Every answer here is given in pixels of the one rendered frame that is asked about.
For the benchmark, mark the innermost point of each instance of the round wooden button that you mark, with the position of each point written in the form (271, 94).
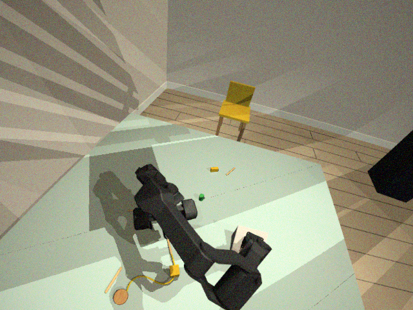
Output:
(120, 296)

